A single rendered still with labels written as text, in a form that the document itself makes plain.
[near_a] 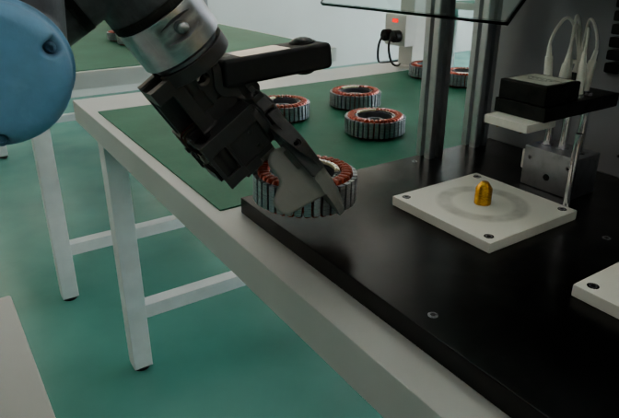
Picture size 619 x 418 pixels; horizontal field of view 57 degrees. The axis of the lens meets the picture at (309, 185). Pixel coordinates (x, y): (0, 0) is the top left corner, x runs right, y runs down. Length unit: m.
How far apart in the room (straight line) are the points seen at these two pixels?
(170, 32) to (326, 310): 0.28
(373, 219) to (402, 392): 0.25
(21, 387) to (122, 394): 1.14
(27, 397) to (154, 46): 0.28
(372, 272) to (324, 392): 1.04
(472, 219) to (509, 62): 0.38
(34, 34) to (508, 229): 0.49
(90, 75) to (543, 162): 1.35
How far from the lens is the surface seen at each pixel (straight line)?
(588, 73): 0.77
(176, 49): 0.48
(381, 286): 0.53
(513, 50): 0.96
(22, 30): 0.31
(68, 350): 1.84
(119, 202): 1.44
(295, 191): 0.53
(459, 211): 0.67
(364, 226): 0.64
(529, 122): 0.68
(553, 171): 0.78
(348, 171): 0.60
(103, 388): 1.67
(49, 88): 0.32
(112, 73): 1.81
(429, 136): 0.86
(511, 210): 0.69
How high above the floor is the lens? 1.05
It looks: 22 degrees down
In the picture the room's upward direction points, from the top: straight up
